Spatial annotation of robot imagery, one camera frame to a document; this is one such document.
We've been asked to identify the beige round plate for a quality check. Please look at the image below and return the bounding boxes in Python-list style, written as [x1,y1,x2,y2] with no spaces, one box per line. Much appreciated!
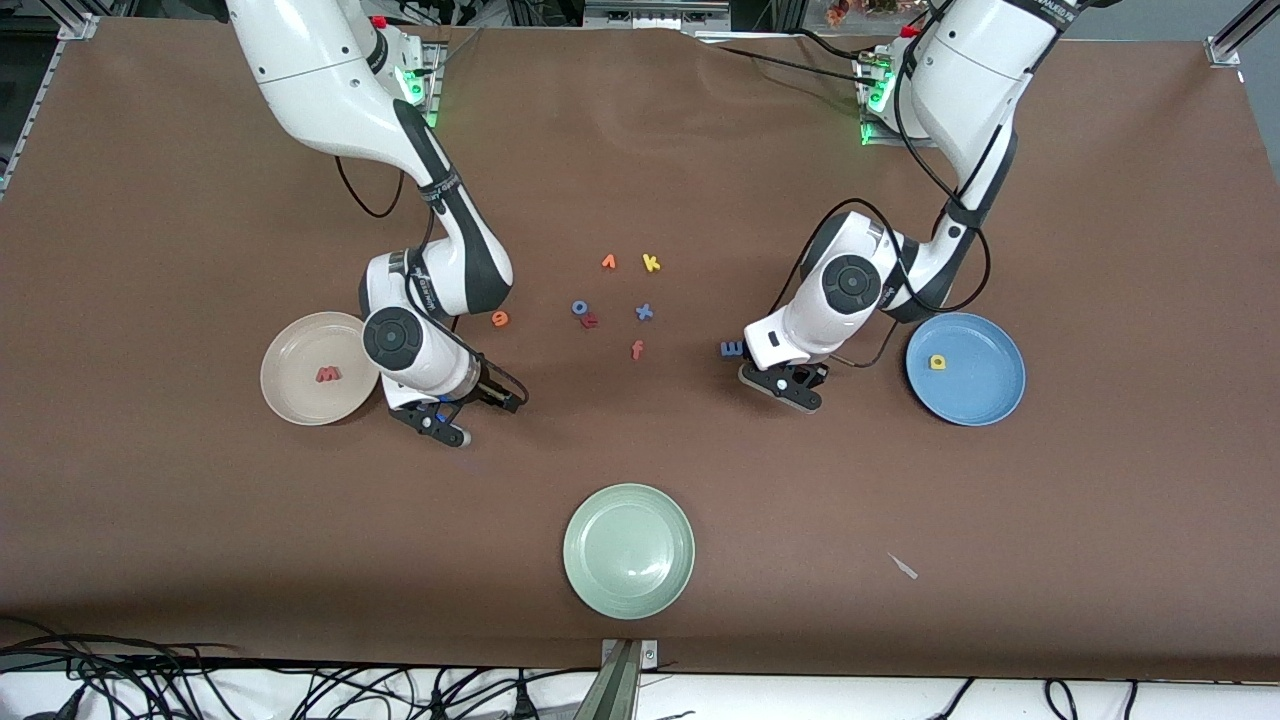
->
[260,311,383,427]

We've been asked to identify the blue round plate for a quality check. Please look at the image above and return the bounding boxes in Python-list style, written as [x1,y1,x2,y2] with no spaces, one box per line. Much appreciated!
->
[905,312,1027,428]

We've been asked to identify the pale green round plate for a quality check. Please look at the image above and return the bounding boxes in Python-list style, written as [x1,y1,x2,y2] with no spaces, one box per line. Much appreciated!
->
[562,483,696,621]

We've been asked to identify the brown paper table cover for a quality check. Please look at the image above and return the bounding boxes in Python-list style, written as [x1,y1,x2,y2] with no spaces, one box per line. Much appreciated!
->
[0,18,1280,681]

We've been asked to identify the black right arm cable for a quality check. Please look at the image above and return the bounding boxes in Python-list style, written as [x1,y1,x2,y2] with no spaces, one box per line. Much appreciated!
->
[333,150,531,406]

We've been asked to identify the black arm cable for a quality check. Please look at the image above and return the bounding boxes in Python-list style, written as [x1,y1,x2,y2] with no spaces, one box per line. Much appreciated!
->
[333,150,531,406]
[770,40,993,376]

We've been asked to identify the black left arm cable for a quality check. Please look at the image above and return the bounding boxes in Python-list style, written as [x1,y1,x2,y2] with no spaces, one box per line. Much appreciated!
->
[770,40,993,376]

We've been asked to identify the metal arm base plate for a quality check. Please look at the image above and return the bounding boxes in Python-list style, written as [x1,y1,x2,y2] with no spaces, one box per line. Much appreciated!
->
[400,40,448,137]
[858,50,941,149]

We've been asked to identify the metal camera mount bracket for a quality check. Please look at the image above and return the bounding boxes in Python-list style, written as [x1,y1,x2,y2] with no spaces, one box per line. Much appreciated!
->
[575,638,661,720]

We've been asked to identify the thin black cable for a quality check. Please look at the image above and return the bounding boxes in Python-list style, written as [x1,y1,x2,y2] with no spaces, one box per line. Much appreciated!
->
[415,28,483,76]

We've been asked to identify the silver background rail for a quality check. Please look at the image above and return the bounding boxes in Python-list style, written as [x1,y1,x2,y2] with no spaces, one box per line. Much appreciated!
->
[583,0,731,29]

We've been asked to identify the aluminium frame rail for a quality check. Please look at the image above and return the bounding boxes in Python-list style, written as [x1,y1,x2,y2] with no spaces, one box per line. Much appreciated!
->
[0,0,101,196]
[1205,0,1280,69]

